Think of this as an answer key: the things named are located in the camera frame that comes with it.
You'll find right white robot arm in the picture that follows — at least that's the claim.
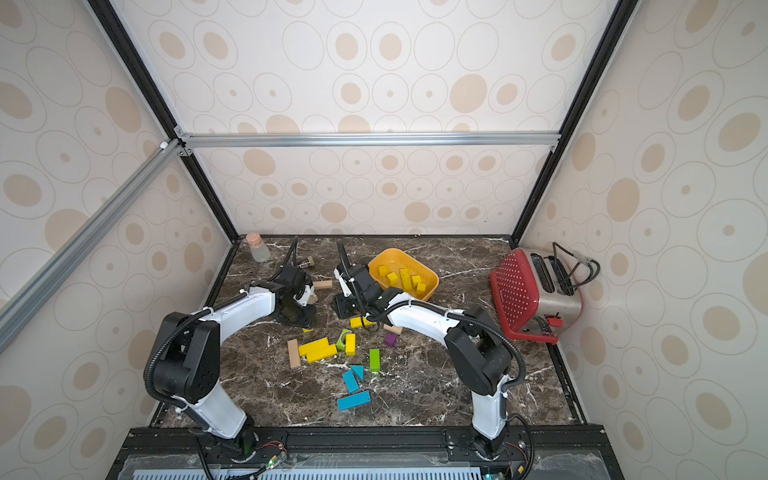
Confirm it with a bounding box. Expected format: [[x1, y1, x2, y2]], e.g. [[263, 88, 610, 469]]
[[334, 240, 527, 460]]

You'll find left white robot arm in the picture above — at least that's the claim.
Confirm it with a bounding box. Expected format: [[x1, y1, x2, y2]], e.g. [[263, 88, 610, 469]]
[[143, 239, 316, 459]]

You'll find yellow plastic bowl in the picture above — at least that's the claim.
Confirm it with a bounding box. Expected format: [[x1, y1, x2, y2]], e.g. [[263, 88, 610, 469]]
[[368, 248, 439, 301]]

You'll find small bottle pink cap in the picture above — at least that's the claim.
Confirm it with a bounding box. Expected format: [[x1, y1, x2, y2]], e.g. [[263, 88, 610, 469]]
[[245, 232, 271, 263]]

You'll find natural wood cylinder block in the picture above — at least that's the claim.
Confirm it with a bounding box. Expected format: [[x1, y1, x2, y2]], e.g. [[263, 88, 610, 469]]
[[383, 325, 403, 335]]

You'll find green rainbow arch block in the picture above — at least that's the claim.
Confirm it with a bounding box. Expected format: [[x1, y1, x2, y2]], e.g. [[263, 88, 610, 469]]
[[336, 329, 351, 351]]

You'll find green upright block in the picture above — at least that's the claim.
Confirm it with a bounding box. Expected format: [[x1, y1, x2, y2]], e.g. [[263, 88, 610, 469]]
[[369, 349, 381, 373]]

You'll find small teal triangle block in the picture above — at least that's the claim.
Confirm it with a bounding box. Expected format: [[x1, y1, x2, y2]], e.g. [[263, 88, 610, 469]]
[[350, 365, 364, 382]]

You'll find natural wood long block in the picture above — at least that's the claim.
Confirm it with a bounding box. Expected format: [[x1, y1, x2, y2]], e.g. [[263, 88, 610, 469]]
[[287, 339, 301, 369]]

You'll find teal parallelogram block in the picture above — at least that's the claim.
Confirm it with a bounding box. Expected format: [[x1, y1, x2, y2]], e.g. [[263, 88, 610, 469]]
[[342, 371, 360, 394]]

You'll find teal long block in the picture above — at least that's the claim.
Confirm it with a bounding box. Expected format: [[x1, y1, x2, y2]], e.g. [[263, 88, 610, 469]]
[[337, 391, 371, 411]]

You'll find aluminium crossbar rear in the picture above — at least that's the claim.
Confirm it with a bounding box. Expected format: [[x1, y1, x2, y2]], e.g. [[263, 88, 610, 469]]
[[181, 131, 560, 148]]

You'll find aluminium crossbar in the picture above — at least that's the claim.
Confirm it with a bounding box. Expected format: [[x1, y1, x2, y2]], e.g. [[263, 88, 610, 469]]
[[181, 131, 560, 148], [1, 139, 182, 349]]

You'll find silver toaster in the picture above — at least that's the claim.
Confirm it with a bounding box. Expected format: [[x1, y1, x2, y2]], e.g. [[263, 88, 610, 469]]
[[523, 249, 583, 334]]

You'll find aluminium crossbar left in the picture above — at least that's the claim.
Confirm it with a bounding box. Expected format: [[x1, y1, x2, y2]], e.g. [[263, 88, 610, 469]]
[[1, 139, 182, 349]]

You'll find black toaster cable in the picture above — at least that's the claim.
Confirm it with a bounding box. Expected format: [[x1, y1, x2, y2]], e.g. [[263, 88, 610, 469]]
[[551, 241, 602, 290]]

